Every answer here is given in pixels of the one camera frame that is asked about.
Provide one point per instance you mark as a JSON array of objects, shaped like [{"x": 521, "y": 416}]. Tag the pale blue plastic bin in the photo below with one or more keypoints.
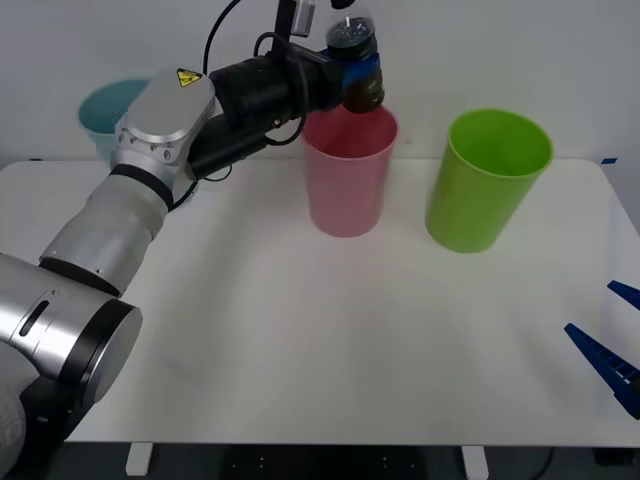
[{"x": 100, "y": 112}]

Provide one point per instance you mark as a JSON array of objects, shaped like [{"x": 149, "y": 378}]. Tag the white table leg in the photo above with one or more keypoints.
[
  {"x": 138, "y": 460},
  {"x": 475, "y": 462}
]

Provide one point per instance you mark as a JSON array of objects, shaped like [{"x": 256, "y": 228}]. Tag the dark plastic bottle black cap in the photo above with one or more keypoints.
[{"x": 367, "y": 97}]

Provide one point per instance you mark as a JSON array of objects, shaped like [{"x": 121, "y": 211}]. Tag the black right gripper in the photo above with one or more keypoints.
[{"x": 634, "y": 397}]

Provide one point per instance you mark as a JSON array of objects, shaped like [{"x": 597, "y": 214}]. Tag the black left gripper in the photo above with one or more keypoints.
[{"x": 315, "y": 82}]

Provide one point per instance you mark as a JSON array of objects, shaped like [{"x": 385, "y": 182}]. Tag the yellow-green plastic bin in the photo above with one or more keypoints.
[{"x": 475, "y": 205}]

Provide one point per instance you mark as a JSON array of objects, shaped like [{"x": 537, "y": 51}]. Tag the pink plastic bin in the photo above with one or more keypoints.
[{"x": 345, "y": 190}]

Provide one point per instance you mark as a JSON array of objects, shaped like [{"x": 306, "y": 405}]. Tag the silver and black left arm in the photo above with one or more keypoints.
[{"x": 165, "y": 125}]

